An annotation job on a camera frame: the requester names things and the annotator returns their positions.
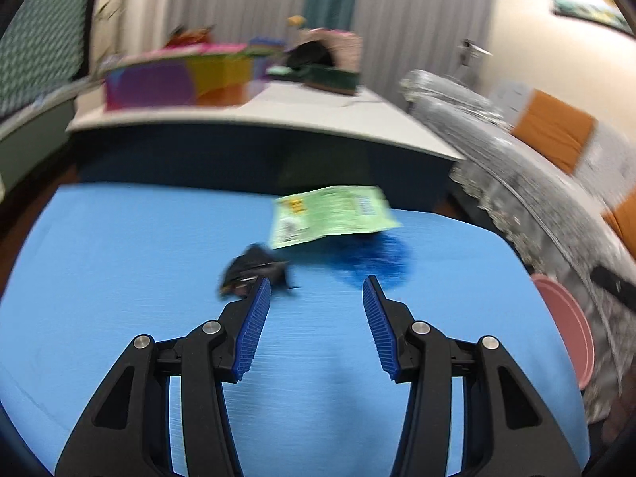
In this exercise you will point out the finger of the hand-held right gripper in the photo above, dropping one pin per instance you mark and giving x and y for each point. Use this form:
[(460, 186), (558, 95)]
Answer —
[(616, 285)]

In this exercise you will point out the dark blue foam net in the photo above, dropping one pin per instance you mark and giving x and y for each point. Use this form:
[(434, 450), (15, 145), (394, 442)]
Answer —
[(372, 261)]

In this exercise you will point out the grey desk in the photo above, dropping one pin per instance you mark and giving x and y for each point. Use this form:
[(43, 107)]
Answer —
[(308, 114)]

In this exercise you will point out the reddish brown ornament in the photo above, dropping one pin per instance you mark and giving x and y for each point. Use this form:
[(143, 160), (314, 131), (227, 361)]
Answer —
[(191, 36)]

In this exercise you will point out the orange cushion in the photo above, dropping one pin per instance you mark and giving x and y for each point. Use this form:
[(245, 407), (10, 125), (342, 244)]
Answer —
[(551, 129), (623, 228)]

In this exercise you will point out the framed wall picture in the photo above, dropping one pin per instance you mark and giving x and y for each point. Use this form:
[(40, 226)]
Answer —
[(586, 5)]

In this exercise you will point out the pink and black foil wrapper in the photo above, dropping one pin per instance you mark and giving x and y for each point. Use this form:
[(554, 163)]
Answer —
[(253, 263)]

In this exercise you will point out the pink round plate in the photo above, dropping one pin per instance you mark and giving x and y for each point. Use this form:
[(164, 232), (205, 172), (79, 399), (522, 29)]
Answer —
[(571, 328)]

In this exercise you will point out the small yellow object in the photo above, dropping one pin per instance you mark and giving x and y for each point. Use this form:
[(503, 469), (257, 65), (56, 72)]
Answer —
[(295, 21)]

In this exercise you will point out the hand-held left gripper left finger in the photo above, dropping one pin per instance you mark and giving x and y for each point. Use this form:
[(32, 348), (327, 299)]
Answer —
[(252, 333)]

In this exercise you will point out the light green mat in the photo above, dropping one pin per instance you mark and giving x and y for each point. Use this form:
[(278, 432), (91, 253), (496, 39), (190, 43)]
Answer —
[(278, 72)]

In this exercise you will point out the light grey cushion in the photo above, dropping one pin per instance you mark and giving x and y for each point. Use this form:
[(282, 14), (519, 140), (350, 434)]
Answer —
[(606, 164), (512, 99)]

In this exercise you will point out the black bag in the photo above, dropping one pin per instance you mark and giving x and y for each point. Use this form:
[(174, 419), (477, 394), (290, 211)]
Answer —
[(310, 54)]

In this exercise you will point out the dark green box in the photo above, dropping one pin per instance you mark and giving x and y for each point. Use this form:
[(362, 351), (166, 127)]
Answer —
[(333, 78)]

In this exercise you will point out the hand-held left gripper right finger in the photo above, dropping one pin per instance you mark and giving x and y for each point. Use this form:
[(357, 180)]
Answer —
[(381, 333)]

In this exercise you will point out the multicoloured box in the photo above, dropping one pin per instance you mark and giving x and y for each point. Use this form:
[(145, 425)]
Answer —
[(159, 84)]

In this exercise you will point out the stack of coloured sheets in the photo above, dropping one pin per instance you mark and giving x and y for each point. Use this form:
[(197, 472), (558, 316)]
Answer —
[(266, 45)]

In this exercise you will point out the green checked cloth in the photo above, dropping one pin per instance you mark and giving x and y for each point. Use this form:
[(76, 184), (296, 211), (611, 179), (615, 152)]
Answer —
[(39, 44)]

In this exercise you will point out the black television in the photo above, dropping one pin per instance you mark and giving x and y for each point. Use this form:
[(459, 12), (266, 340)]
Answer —
[(91, 35)]

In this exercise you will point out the green snack packet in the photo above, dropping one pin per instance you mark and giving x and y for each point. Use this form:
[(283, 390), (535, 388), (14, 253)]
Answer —
[(328, 213)]

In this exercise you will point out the grey television cabinet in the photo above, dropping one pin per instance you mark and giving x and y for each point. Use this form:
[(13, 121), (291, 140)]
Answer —
[(30, 144)]

